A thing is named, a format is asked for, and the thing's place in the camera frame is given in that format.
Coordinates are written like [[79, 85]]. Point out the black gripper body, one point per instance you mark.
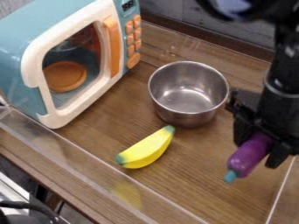
[[243, 103]]

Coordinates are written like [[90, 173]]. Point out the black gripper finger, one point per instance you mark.
[[279, 153], [243, 128]]

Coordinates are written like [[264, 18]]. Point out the purple toy eggplant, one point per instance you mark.
[[247, 156]]

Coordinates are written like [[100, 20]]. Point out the silver metal pot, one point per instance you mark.
[[188, 91]]

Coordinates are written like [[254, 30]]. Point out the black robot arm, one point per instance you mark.
[[275, 114]]

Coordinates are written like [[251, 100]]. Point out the yellow toy banana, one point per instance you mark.
[[147, 150]]

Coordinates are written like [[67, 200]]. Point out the orange microwave turntable plate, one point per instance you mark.
[[64, 76]]

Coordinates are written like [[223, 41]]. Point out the blue toy microwave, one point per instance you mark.
[[94, 32]]

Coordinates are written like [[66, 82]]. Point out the black clamp bracket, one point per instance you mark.
[[46, 214]]

